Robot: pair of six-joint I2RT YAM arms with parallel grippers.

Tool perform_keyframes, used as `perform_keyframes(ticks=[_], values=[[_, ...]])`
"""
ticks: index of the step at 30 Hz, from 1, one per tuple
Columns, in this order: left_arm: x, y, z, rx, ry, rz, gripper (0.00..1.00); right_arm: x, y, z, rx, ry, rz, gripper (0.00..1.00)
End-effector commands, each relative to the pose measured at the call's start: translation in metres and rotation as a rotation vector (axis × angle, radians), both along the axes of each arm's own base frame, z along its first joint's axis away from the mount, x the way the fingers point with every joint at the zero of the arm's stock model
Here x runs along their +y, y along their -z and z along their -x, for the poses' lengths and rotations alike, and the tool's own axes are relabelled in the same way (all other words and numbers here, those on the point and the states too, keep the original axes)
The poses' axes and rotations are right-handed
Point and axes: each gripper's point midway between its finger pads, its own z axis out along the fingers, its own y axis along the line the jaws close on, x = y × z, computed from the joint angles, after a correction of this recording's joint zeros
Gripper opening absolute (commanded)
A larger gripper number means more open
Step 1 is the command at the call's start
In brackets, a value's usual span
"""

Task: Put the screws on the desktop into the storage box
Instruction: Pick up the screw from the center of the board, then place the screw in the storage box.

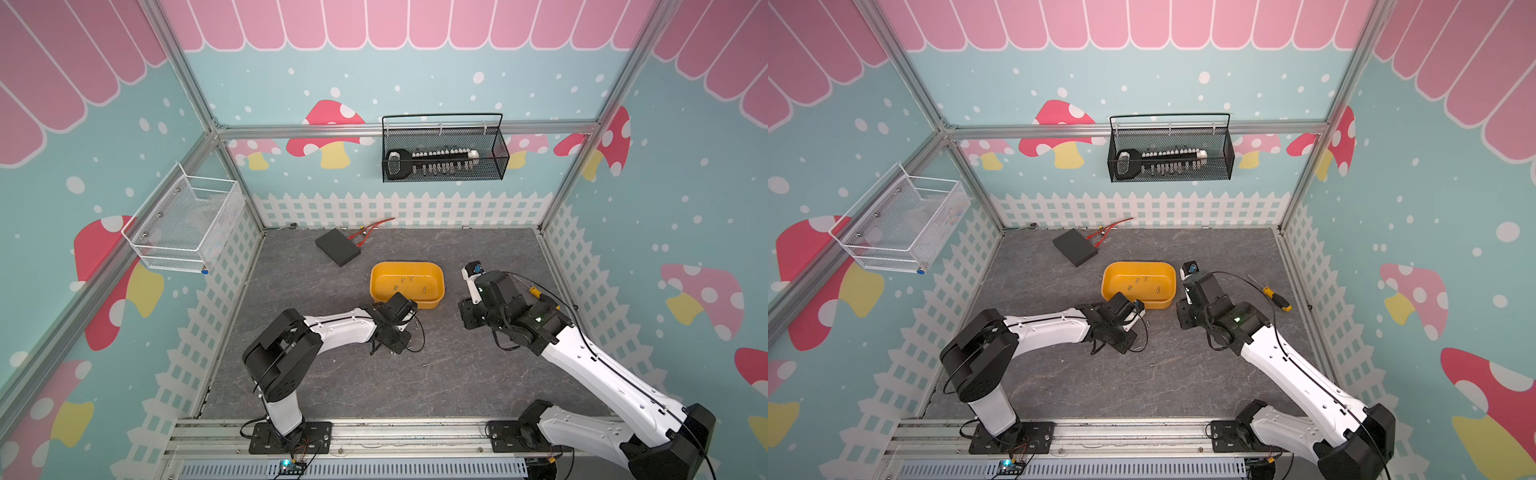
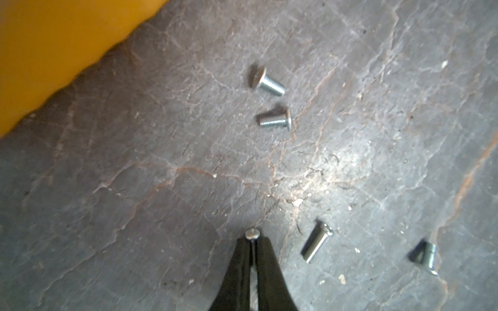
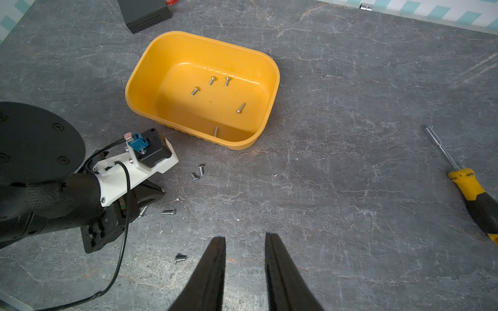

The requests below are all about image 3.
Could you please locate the yellow black screwdriver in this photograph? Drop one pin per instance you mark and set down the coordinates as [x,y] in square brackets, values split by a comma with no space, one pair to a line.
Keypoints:
[480,205]

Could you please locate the yellow plastic storage box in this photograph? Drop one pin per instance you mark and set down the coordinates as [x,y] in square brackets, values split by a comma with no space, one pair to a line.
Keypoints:
[176,62]

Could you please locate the red handled pliers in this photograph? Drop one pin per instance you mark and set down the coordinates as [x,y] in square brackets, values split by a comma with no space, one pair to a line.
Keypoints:
[171,2]

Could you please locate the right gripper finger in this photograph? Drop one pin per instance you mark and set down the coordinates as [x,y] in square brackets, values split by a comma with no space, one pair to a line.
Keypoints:
[286,287]

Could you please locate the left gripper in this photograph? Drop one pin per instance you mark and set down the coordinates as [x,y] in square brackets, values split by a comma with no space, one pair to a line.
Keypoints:
[205,288]

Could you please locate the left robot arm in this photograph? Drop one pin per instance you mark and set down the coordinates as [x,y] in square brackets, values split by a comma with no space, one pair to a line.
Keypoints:
[49,184]

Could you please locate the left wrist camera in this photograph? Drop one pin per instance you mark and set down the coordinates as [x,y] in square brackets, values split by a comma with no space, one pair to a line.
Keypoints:
[145,154]

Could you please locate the black flat box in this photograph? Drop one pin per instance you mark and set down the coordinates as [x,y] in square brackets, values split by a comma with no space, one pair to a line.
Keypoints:
[139,15]

